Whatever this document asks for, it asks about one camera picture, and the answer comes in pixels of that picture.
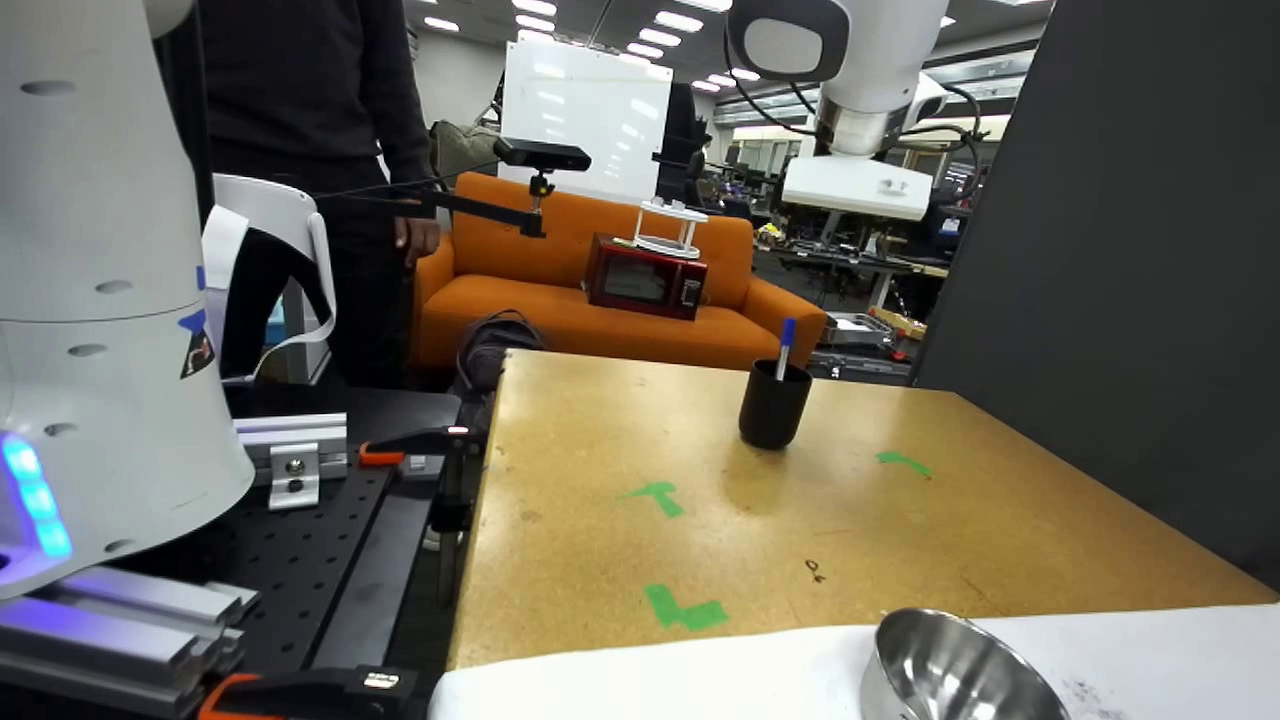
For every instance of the orange sofa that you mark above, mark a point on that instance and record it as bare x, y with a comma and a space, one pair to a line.
523, 295

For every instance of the bystander hand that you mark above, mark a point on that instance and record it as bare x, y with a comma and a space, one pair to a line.
420, 241

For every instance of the steel bowl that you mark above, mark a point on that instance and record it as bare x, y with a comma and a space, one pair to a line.
953, 666

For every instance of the white chair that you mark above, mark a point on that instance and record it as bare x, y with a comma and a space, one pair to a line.
287, 226

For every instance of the white board screen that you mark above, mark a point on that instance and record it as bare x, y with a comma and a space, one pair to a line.
587, 113

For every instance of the silver angle bracket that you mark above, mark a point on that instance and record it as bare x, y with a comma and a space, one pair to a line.
293, 478

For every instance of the silver aluminium extrusion bar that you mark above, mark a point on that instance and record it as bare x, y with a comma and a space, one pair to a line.
293, 431

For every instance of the blue capped grey marker pen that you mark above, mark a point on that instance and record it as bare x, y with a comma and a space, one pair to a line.
785, 350

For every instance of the dark grey partition panel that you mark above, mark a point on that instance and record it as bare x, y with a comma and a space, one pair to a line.
1135, 266

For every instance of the black mug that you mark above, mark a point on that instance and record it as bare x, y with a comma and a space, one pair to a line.
773, 405

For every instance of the white cloth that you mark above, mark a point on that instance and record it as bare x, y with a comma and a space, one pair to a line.
664, 683

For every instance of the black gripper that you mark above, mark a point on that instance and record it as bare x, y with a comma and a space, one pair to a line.
866, 241

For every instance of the red microwave oven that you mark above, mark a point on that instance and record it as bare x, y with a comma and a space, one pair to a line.
646, 279

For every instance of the orange black bar clamp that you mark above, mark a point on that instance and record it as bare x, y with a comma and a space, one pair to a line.
427, 462
322, 694

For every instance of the silver aluminium base rails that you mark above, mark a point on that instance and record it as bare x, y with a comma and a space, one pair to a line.
122, 626

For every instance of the black camera on boom arm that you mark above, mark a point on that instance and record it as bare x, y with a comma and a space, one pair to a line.
543, 155

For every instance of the black round stool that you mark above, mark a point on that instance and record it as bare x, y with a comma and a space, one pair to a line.
499, 350

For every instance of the black perforated breadboard table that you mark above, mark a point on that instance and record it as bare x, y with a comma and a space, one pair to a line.
332, 562

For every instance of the person in black clothes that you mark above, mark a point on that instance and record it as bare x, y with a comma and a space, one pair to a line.
304, 120

